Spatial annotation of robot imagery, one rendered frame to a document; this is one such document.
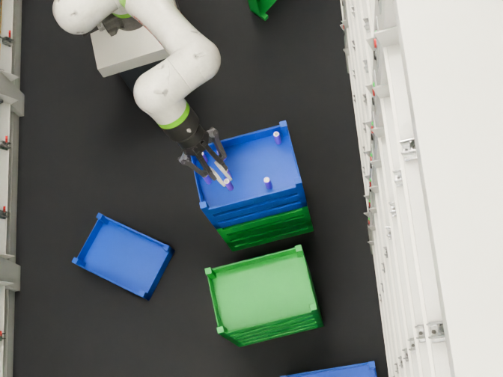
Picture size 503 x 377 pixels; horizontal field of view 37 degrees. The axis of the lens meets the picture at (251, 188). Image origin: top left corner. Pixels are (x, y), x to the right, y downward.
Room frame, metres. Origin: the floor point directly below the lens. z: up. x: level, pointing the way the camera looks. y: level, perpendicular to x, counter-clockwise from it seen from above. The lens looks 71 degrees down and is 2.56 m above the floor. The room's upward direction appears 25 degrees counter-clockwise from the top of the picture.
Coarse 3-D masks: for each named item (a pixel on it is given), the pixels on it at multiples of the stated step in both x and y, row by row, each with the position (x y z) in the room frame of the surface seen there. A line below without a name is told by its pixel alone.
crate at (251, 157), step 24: (240, 144) 0.87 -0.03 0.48; (264, 144) 0.84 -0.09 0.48; (288, 144) 0.81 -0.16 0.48; (216, 168) 0.84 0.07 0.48; (240, 168) 0.80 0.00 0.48; (264, 168) 0.77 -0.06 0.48; (288, 168) 0.74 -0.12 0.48; (216, 192) 0.77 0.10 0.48; (240, 192) 0.73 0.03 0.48; (264, 192) 0.70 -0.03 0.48; (288, 192) 0.67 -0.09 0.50
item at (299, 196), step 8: (304, 192) 0.66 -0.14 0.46; (272, 200) 0.68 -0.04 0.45; (280, 200) 0.67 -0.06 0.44; (288, 200) 0.67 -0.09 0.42; (296, 200) 0.66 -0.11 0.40; (240, 208) 0.72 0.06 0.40; (248, 208) 0.69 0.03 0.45; (256, 208) 0.69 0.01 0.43; (264, 208) 0.68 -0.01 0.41; (208, 216) 0.71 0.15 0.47; (216, 216) 0.71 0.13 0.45; (224, 216) 0.70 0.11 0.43; (232, 216) 0.70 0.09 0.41
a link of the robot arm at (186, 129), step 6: (192, 114) 0.83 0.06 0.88; (186, 120) 0.82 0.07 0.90; (192, 120) 0.82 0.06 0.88; (198, 120) 0.83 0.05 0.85; (180, 126) 0.81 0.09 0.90; (186, 126) 0.81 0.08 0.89; (192, 126) 0.81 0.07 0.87; (168, 132) 0.82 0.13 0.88; (174, 132) 0.81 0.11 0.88; (180, 132) 0.80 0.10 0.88; (186, 132) 0.80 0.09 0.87; (192, 132) 0.80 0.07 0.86; (174, 138) 0.81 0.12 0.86; (180, 138) 0.80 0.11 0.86; (186, 138) 0.79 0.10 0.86
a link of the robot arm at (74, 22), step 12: (60, 0) 1.30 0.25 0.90; (72, 0) 1.28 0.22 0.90; (84, 0) 1.27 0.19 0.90; (96, 0) 1.26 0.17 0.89; (108, 0) 1.26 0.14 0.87; (60, 12) 1.28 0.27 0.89; (72, 12) 1.26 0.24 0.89; (84, 12) 1.25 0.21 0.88; (96, 12) 1.25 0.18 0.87; (108, 12) 1.25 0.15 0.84; (60, 24) 1.26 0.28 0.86; (72, 24) 1.24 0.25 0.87; (84, 24) 1.23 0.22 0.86; (96, 24) 1.24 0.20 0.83
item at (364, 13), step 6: (360, 0) 0.80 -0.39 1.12; (360, 6) 0.78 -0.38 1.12; (366, 6) 0.78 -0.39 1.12; (366, 12) 0.76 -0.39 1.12; (366, 18) 0.74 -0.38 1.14; (366, 24) 0.74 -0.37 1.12; (366, 30) 0.72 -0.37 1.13; (366, 36) 0.71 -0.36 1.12; (366, 42) 0.70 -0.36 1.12; (366, 48) 0.69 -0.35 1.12; (366, 54) 0.67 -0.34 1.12; (372, 54) 0.67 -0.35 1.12; (372, 60) 0.65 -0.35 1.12; (372, 66) 0.64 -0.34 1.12; (372, 72) 0.63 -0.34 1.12; (372, 78) 0.62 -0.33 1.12
